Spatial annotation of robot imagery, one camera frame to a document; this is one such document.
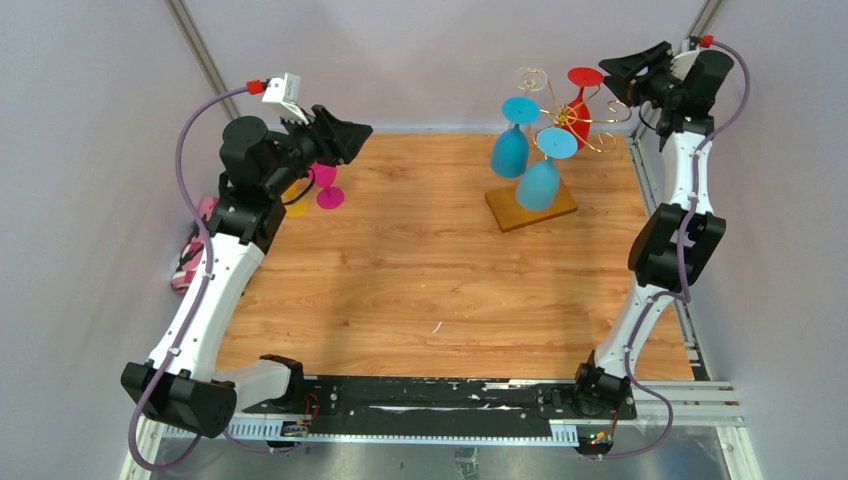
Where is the red wine glass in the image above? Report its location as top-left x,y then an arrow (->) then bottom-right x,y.
562,66 -> 603,150

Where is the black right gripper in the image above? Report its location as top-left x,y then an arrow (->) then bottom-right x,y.
599,41 -> 686,110

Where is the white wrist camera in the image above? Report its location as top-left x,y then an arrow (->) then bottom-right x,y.
262,72 -> 310,125
670,36 -> 712,80

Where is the pink camouflage cloth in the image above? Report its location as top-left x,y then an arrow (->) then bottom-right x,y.
170,196 -> 218,295

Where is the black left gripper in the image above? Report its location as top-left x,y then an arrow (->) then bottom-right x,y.
263,104 -> 371,197

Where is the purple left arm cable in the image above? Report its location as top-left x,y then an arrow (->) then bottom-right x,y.
125,80 -> 313,473

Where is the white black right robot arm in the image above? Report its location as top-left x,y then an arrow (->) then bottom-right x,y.
570,35 -> 736,418

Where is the blue wine glass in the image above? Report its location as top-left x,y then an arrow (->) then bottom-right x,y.
516,127 -> 578,212
490,96 -> 541,179

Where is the black mounting base plate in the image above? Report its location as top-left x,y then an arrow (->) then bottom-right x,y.
248,376 -> 637,439

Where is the blue wine glass front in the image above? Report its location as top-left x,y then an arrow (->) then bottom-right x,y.
516,127 -> 578,212

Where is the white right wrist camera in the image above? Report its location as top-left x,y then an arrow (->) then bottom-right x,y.
670,36 -> 712,80

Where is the wooden rack base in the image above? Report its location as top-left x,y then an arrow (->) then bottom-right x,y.
484,181 -> 579,234

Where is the gold wire glass rack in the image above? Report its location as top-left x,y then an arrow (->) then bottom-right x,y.
532,80 -> 633,153

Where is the clear wine glass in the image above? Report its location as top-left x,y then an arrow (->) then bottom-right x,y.
513,67 -> 549,92

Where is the blue wine glass rear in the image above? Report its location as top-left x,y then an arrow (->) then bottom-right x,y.
490,96 -> 541,179

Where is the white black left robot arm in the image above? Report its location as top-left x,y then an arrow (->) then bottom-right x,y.
121,105 -> 373,438

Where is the yellow wine glass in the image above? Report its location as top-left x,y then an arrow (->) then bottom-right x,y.
281,179 -> 310,218

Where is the magenta wine glass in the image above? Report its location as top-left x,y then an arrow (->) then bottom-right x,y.
312,163 -> 345,210

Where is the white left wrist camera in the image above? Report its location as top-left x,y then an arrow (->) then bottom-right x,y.
262,72 -> 310,125

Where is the aluminium frame rail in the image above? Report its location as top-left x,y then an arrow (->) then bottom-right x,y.
139,380 -> 745,446

